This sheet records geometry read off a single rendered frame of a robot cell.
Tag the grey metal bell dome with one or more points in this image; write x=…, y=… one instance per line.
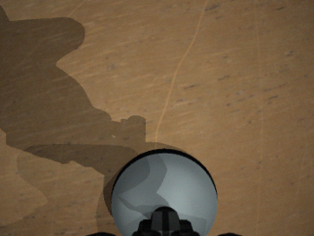
x=164, y=180

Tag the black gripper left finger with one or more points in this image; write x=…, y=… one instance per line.
x=158, y=227

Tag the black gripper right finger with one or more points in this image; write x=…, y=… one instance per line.
x=176, y=227

